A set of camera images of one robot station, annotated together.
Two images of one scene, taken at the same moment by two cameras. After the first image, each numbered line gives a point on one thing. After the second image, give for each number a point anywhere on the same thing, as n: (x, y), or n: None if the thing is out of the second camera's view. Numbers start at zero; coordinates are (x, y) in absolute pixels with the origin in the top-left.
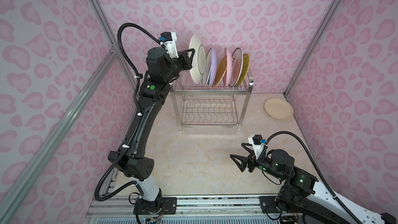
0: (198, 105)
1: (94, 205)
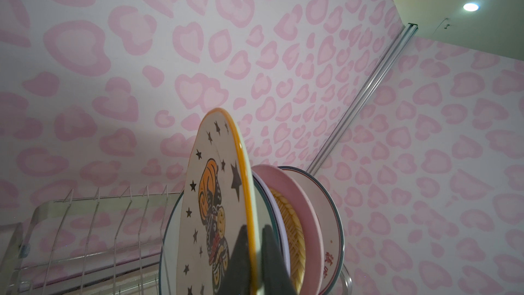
0: (97, 244)
1: None
